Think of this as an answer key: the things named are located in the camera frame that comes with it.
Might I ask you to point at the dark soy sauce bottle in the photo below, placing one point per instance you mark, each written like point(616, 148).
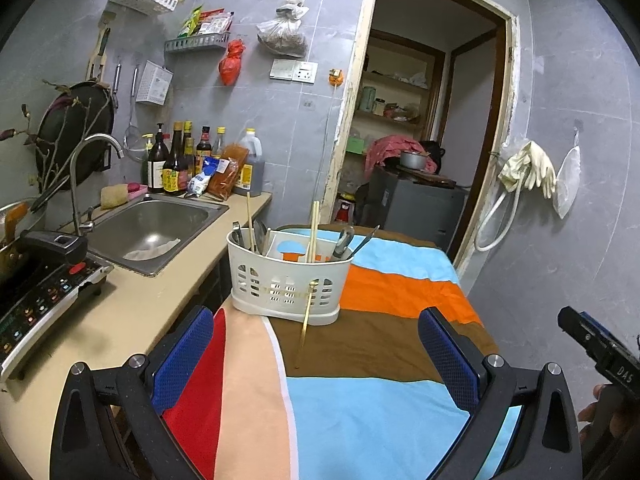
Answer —
point(175, 177)

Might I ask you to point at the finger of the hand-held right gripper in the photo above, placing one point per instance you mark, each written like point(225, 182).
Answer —
point(600, 327)
point(580, 332)

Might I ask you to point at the blue and white packet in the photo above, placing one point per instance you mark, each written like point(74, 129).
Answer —
point(205, 177)

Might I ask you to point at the grey cabinet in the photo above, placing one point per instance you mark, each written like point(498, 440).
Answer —
point(415, 210)

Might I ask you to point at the white plastic utensil caddy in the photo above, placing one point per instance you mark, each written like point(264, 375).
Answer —
point(250, 260)

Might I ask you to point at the wooden shelf unit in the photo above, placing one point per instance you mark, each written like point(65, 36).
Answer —
point(435, 75)

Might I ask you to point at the hanging steel utensil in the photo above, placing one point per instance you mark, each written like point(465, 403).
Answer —
point(116, 80)

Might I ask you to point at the small steel pot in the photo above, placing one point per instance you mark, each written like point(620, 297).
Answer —
point(412, 161)

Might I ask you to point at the black electric cooker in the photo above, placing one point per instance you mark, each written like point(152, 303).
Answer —
point(40, 305)

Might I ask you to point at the person's right hand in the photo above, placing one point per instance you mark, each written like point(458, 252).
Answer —
point(589, 411)

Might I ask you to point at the large steel spoon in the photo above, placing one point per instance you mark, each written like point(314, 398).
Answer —
point(345, 240)

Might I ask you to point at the clear bag of dried goods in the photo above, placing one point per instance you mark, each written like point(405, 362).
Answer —
point(282, 37)

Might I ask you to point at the dark wooden board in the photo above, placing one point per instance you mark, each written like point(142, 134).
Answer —
point(435, 179)

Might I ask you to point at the black wok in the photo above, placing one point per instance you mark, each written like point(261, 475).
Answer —
point(75, 120)

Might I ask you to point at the wooden spatula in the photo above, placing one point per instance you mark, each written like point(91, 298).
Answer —
point(103, 42)

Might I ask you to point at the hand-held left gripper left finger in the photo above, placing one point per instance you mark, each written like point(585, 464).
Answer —
point(182, 355)

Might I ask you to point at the small white hanging basket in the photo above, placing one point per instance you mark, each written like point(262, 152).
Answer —
point(155, 82)

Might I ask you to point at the dark bottle with yellow label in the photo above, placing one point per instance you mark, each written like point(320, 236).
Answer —
point(188, 152)

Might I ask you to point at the beige kitchen counter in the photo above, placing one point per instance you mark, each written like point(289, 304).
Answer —
point(150, 300)

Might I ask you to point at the dried branch with buds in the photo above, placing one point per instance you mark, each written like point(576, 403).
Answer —
point(7, 135)

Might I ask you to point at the cream rubber glove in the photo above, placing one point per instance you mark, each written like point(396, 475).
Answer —
point(540, 165)
point(512, 167)

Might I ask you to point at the large dark oil jug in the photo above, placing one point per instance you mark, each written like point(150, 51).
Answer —
point(252, 175)

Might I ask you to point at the green cup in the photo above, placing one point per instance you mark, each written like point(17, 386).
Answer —
point(368, 100)

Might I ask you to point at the curved steel faucet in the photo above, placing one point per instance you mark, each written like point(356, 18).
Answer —
point(97, 137)

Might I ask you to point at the green box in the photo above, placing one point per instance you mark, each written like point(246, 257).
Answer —
point(356, 146)

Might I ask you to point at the dark bottle with red cap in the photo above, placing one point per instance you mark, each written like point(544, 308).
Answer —
point(202, 150)

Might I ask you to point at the yellow sponge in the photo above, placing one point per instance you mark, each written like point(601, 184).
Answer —
point(114, 196)

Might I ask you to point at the black bag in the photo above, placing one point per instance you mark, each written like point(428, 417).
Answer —
point(435, 155)

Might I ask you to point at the stainless steel sink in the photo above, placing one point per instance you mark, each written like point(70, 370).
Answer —
point(165, 220)

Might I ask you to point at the worn white door frame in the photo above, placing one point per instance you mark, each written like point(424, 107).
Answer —
point(351, 110)

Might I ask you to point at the green bottle with yellow pump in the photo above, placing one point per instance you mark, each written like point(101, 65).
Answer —
point(146, 142)

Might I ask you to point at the orange spice packet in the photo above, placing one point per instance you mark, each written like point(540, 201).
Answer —
point(227, 175)

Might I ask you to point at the steel fork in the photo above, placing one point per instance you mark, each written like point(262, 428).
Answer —
point(369, 239)

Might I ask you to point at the pink cloth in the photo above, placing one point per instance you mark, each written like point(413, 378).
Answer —
point(390, 147)

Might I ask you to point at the white mesh bag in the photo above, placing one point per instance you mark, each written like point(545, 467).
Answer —
point(567, 180)

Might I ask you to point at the small white jar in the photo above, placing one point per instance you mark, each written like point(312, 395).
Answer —
point(379, 107)

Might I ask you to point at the orange wall hook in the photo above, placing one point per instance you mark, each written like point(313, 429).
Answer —
point(336, 77)

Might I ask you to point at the steel utensil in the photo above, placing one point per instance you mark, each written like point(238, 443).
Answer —
point(237, 234)
point(116, 80)

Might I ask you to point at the clear bottle with yellow cap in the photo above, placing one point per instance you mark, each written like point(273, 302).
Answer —
point(217, 147)

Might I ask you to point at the steel mesh strainer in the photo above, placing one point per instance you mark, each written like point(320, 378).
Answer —
point(132, 147)

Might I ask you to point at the brown pump bottle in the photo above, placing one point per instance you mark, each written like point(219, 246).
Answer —
point(158, 170)

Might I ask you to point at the red plastic bag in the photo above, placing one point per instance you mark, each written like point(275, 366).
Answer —
point(231, 65)

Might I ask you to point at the white wall socket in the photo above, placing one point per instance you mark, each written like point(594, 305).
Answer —
point(305, 72)

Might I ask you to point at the colourful striped cloth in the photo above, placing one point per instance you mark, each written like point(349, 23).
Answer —
point(360, 410)

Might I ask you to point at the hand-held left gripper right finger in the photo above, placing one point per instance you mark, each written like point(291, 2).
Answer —
point(447, 355)

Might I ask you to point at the white dishcloth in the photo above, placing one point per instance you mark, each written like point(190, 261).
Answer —
point(150, 250)

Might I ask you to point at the row of seasoning packets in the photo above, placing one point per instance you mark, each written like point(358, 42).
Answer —
point(210, 22)

